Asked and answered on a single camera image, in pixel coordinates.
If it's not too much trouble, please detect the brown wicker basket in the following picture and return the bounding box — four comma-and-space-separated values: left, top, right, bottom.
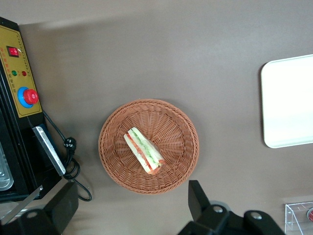
98, 98, 200, 195

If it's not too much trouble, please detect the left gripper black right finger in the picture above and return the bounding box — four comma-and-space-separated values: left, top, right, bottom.
177, 180, 242, 235

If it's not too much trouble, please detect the clear acrylic bottle rack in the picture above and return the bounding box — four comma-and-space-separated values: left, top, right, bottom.
284, 201, 313, 233

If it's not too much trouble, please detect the steel pan in machine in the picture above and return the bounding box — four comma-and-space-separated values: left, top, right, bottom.
0, 141, 13, 191

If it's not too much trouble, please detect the beige plastic tray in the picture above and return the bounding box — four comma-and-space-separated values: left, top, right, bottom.
260, 54, 313, 149

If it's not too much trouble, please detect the triangle sandwich with lettuce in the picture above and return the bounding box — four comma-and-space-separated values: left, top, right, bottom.
123, 126, 165, 175

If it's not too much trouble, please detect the black power cable with plug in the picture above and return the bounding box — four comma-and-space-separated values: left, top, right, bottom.
43, 110, 93, 202

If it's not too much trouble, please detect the black machine with yellow panel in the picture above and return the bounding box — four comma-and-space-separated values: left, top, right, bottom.
0, 16, 68, 226

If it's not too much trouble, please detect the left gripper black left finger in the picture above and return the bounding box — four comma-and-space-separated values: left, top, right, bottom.
14, 181, 79, 235

